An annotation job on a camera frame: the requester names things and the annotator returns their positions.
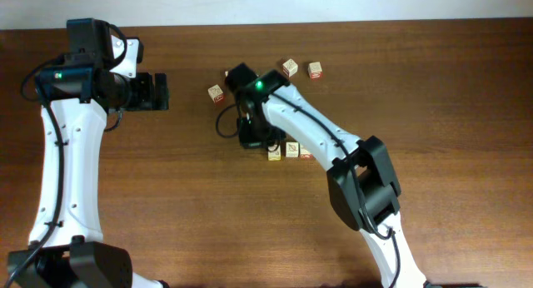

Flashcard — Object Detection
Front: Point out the right black cable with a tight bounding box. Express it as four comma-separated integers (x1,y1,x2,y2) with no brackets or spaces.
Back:
215,92,401,288

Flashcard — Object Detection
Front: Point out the wooden block plain leaf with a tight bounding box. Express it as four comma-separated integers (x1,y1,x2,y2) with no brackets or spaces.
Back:
286,142,300,158

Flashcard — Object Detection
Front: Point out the wooden block red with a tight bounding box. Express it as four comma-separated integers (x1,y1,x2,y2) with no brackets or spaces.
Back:
299,145,313,159
281,58,298,77
207,85,225,104
307,62,323,79

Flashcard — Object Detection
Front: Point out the wooden block red top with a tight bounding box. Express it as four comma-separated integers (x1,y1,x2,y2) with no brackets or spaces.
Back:
281,58,298,77

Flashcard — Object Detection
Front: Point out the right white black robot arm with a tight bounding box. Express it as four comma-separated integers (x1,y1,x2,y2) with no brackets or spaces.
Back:
225,63,430,287

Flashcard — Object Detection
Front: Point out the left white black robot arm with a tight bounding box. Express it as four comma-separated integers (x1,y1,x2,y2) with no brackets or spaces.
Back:
7,18,169,287

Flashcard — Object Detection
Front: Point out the wooden block yellow side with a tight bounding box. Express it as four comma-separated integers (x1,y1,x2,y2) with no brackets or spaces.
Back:
267,150,281,161

